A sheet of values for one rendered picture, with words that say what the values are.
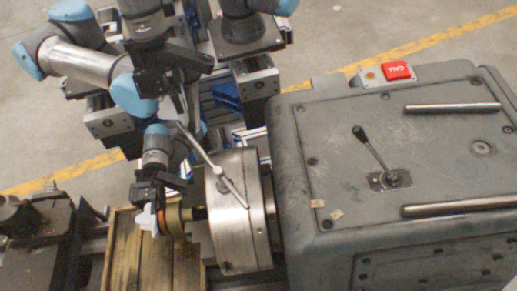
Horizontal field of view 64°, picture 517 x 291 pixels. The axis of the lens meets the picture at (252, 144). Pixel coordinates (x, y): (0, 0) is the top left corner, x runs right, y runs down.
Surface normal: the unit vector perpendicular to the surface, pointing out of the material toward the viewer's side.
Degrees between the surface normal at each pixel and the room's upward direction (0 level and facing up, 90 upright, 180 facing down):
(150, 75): 74
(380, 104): 0
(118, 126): 90
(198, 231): 5
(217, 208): 27
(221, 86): 0
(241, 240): 57
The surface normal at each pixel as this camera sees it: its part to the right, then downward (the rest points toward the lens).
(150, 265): -0.13, -0.62
